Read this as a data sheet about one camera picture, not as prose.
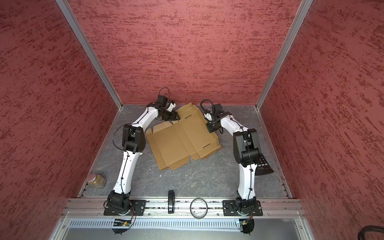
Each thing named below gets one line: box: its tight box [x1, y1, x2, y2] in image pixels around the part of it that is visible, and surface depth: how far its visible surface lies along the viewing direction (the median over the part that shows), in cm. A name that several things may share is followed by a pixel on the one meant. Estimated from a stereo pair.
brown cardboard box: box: [145, 102, 222, 171], surface depth 100 cm
